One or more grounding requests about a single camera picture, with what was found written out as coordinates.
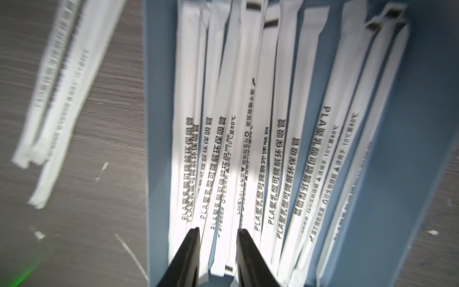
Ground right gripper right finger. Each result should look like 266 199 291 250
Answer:
237 229 279 287

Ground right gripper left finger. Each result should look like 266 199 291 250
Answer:
157 227 200 287

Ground pile straw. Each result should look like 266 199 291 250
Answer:
210 1 267 277

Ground blue plastic storage tray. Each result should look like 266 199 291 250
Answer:
142 1 459 287

